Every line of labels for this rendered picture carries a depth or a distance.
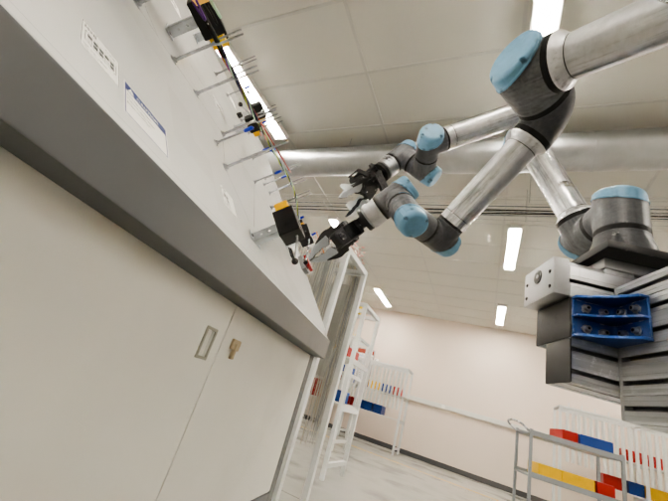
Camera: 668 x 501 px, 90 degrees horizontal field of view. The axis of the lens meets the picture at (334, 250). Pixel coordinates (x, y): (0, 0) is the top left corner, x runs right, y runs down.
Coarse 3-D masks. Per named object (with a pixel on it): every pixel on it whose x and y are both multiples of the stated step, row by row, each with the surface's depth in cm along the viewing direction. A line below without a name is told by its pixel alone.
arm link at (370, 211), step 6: (366, 204) 93; (372, 204) 91; (366, 210) 92; (372, 210) 91; (378, 210) 90; (366, 216) 91; (372, 216) 91; (378, 216) 91; (384, 216) 97; (372, 222) 92; (378, 222) 92; (384, 222) 93
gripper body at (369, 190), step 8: (376, 168) 116; (384, 168) 113; (352, 176) 113; (360, 176) 113; (368, 176) 112; (384, 176) 116; (368, 184) 110; (376, 184) 113; (360, 192) 115; (368, 192) 112; (376, 192) 115
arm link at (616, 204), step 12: (600, 192) 88; (612, 192) 85; (624, 192) 84; (636, 192) 83; (600, 204) 87; (612, 204) 84; (624, 204) 82; (636, 204) 82; (648, 204) 83; (588, 216) 91; (600, 216) 85; (612, 216) 83; (624, 216) 81; (636, 216) 80; (648, 216) 81; (588, 228) 91
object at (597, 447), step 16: (528, 432) 357; (560, 432) 360; (576, 432) 353; (576, 448) 352; (592, 448) 337; (608, 448) 339; (528, 464) 342; (544, 464) 344; (624, 464) 328; (528, 480) 335; (544, 480) 333; (560, 480) 336; (576, 480) 334; (592, 480) 331; (624, 480) 322; (512, 496) 369; (528, 496) 329; (592, 496) 321; (608, 496) 323; (624, 496) 317
